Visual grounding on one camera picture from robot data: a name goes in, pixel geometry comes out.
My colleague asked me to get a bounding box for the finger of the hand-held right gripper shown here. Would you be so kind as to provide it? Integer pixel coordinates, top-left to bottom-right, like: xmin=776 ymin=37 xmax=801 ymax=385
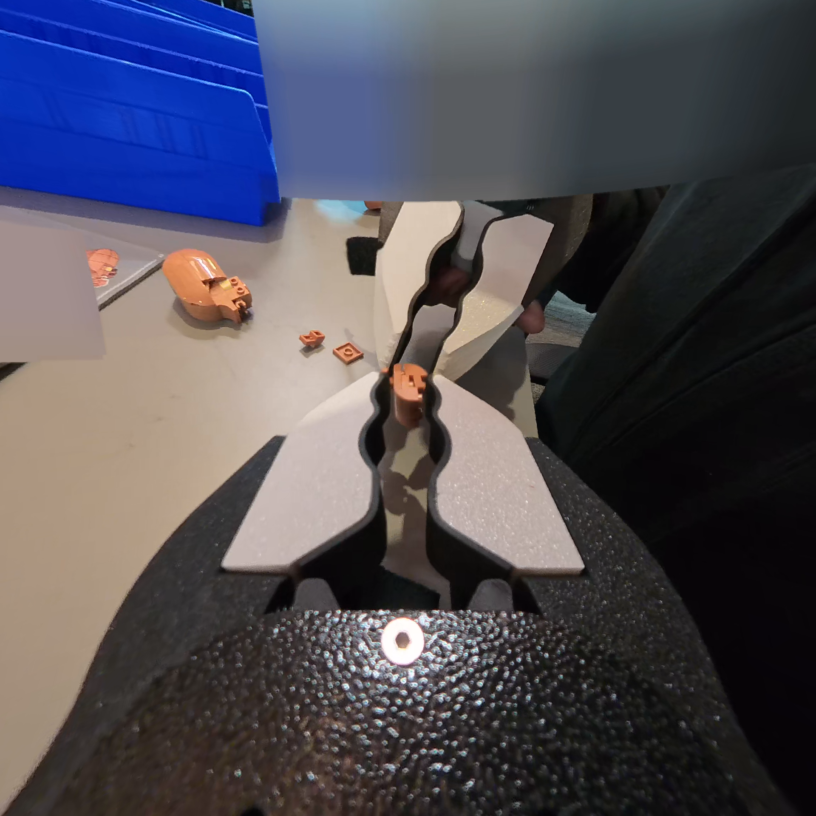
xmin=434 ymin=211 xmax=557 ymax=378
xmin=371 ymin=201 xmax=468 ymax=373

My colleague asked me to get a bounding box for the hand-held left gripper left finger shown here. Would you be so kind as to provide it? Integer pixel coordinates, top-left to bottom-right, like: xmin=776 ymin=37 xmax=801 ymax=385
xmin=224 ymin=374 xmax=387 ymax=575

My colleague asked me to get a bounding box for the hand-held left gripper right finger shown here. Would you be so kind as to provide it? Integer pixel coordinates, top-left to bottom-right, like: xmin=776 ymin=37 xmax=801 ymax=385
xmin=428 ymin=377 xmax=586 ymax=577

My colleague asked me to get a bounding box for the small brown brick plate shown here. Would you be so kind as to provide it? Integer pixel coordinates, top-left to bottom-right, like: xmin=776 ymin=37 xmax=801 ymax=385
xmin=387 ymin=363 xmax=432 ymax=424

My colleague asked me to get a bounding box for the round brown brick assembly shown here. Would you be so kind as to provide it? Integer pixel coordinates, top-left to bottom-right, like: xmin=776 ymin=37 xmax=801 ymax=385
xmin=162 ymin=248 xmax=255 ymax=326

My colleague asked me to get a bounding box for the grey desk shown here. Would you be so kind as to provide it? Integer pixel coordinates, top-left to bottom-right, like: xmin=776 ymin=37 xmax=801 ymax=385
xmin=0 ymin=185 xmax=543 ymax=791

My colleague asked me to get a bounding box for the grey instruction booklet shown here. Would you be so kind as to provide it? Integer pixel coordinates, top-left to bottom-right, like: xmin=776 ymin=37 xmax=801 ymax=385
xmin=83 ymin=245 xmax=167 ymax=311

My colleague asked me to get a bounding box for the row of blue plastic bins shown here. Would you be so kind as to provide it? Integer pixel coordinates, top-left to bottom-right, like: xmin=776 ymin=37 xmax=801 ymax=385
xmin=0 ymin=0 xmax=284 ymax=228

